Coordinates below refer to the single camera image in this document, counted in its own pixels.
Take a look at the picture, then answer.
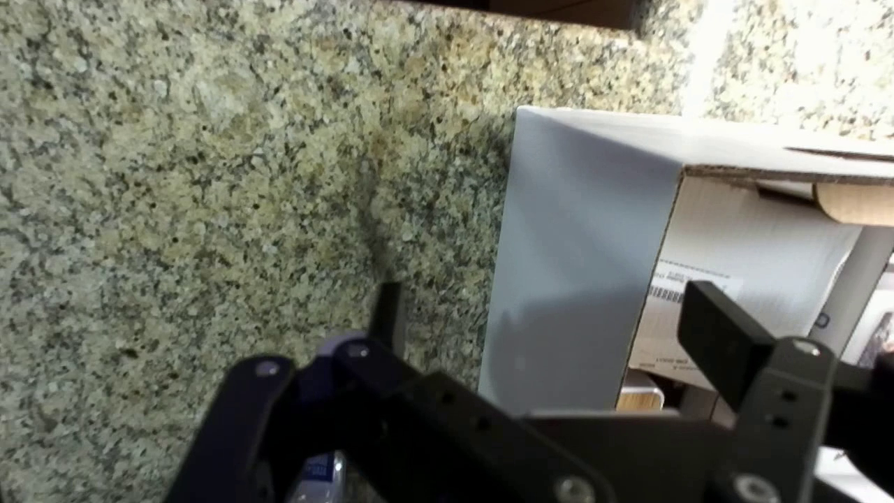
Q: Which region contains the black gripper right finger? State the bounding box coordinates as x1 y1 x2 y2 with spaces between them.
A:
675 275 894 503

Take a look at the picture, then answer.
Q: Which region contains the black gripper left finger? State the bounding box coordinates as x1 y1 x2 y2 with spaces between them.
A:
165 278 618 503

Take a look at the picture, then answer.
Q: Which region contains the white labelled box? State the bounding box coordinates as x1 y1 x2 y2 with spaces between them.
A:
626 176 864 387

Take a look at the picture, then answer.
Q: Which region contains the white cardboard box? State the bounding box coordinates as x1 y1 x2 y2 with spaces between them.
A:
478 106 894 415

